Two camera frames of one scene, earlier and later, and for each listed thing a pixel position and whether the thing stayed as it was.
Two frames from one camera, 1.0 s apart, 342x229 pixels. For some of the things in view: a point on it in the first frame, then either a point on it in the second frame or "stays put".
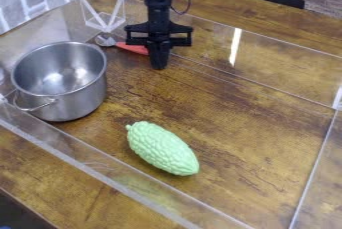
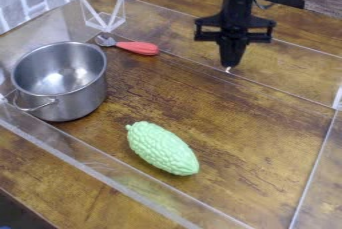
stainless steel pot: [60, 79] stays put
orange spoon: [109, 41] stays put
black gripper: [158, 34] -> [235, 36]
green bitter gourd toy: [164, 147] stays put
